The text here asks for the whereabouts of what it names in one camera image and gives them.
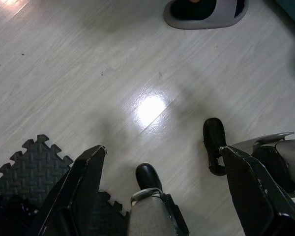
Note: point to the grey robot left leg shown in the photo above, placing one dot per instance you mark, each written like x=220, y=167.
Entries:
x=147, y=214

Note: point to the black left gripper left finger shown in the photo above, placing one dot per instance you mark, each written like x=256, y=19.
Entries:
x=73, y=191

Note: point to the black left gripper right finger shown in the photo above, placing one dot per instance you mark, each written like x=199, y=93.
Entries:
x=255, y=196

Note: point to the grey slide slipper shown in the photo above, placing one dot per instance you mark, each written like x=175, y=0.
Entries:
x=199, y=24

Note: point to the black foam puzzle mat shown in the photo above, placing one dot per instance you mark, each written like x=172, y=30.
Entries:
x=32, y=167

